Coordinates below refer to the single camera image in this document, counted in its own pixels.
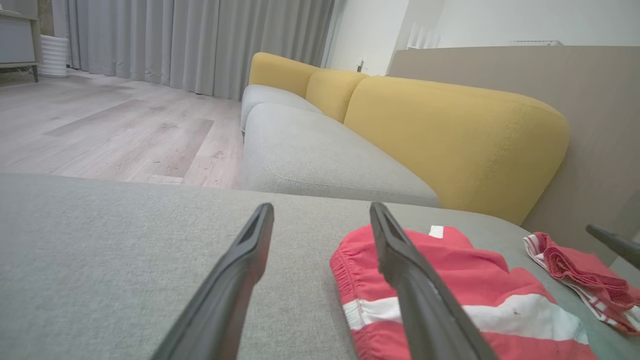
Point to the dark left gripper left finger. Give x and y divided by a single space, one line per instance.
225 310

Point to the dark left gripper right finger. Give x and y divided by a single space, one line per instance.
425 320

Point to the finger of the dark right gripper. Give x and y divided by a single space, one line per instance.
622 247

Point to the red jersey with white sleeves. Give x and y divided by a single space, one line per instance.
585 280

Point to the red shorts with white stripe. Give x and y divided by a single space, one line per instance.
475 275

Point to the large grey sofa ottoman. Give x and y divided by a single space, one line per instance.
100 250

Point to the beige partition panel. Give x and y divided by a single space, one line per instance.
575 80

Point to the wide yellow sofa backrest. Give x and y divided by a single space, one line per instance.
450 140

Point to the grey sofa seat cushion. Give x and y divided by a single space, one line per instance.
270 97
320 155

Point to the small yellow sofa backrest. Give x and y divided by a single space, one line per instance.
332 92
280 72

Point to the grey pleated curtain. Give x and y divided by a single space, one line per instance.
200 40

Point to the white ribbed bin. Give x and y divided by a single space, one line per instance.
54 55

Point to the grey wooden cabinet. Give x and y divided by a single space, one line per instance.
17 42

